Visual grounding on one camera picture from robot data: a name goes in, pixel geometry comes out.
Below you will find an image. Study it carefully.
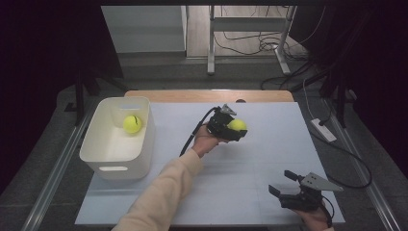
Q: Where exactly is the white table mat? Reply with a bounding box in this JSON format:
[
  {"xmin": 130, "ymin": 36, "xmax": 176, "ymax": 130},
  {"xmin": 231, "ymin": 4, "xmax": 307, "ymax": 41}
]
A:
[{"xmin": 74, "ymin": 101, "xmax": 346, "ymax": 226}]

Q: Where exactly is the person's right hand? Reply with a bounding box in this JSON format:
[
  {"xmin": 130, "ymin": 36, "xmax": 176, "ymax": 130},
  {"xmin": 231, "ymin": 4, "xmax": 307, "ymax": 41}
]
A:
[{"xmin": 293, "ymin": 205, "xmax": 332, "ymax": 230}]

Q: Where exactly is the metal floor rail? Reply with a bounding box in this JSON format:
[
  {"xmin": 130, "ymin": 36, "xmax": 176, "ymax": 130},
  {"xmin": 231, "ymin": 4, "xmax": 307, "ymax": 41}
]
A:
[
  {"xmin": 20, "ymin": 105, "xmax": 94, "ymax": 231},
  {"xmin": 322, "ymin": 98, "xmax": 402, "ymax": 231}
]

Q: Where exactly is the person's left hand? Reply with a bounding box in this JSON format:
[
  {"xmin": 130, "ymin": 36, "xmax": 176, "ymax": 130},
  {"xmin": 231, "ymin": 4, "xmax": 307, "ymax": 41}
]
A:
[{"xmin": 191, "ymin": 124, "xmax": 229, "ymax": 159}]

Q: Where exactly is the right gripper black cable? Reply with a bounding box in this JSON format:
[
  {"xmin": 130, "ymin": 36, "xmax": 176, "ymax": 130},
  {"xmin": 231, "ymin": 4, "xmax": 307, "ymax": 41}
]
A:
[{"xmin": 320, "ymin": 195, "xmax": 336, "ymax": 227}]

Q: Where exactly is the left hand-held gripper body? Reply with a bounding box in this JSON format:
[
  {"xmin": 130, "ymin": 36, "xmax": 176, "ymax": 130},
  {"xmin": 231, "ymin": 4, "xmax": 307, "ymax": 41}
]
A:
[{"xmin": 206, "ymin": 103, "xmax": 240, "ymax": 141}]

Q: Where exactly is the black stand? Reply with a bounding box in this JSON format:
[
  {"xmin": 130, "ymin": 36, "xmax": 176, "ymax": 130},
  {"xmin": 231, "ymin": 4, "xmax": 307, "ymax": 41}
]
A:
[
  {"xmin": 294, "ymin": 62, "xmax": 351, "ymax": 129},
  {"xmin": 64, "ymin": 68, "xmax": 130, "ymax": 127}
]

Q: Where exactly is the white power strip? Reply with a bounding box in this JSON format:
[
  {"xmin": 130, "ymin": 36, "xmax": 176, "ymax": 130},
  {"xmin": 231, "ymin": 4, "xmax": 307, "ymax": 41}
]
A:
[{"xmin": 310, "ymin": 118, "xmax": 338, "ymax": 143}]

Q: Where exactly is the thin white cable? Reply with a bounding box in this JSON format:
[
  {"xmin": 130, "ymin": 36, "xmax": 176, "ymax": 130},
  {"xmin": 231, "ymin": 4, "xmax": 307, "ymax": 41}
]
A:
[{"xmin": 301, "ymin": 78, "xmax": 318, "ymax": 120}]

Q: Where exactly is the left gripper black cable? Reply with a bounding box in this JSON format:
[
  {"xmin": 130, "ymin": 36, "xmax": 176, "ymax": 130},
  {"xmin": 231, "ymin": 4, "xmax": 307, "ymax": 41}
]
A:
[{"xmin": 179, "ymin": 106, "xmax": 221, "ymax": 158}]

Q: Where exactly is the black power cable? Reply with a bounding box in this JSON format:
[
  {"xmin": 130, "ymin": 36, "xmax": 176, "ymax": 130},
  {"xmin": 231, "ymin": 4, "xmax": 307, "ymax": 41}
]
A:
[{"xmin": 309, "ymin": 99, "xmax": 373, "ymax": 190}]

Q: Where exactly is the yellow tennis ball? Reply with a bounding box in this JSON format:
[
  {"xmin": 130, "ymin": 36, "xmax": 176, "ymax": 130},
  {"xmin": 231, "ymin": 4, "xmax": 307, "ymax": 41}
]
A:
[{"xmin": 227, "ymin": 118, "xmax": 248, "ymax": 132}]

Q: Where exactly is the bundle of floor cables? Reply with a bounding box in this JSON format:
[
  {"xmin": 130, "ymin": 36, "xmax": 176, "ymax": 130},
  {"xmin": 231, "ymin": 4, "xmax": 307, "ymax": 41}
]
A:
[{"xmin": 213, "ymin": 30, "xmax": 311, "ymax": 63}]

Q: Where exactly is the white cabinet panel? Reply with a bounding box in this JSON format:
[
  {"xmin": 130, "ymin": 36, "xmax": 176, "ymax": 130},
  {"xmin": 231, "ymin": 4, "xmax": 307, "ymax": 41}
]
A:
[{"xmin": 100, "ymin": 5, "xmax": 188, "ymax": 54}]

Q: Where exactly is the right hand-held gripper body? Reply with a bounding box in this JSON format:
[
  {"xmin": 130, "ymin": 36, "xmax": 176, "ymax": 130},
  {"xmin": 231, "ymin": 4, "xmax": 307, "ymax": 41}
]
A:
[{"xmin": 278, "ymin": 171, "xmax": 344, "ymax": 213}]

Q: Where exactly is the white plastic bin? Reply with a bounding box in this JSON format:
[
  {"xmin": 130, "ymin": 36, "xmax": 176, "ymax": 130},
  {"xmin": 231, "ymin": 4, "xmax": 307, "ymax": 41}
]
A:
[{"xmin": 79, "ymin": 95, "xmax": 157, "ymax": 181}]

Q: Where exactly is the tennis ball with black mark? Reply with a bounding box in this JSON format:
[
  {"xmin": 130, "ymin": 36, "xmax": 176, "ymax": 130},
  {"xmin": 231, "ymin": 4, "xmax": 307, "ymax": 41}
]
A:
[{"xmin": 122, "ymin": 115, "xmax": 142, "ymax": 135}]

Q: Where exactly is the white desk frame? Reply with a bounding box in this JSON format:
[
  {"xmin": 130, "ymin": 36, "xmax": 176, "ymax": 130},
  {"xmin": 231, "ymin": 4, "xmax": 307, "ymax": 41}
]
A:
[{"xmin": 206, "ymin": 5, "xmax": 298, "ymax": 77}]

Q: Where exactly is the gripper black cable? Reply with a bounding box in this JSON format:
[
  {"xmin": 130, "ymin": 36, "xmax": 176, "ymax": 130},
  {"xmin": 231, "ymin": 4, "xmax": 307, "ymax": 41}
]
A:
[
  {"xmin": 179, "ymin": 106, "xmax": 221, "ymax": 158},
  {"xmin": 320, "ymin": 195, "xmax": 336, "ymax": 227}
]

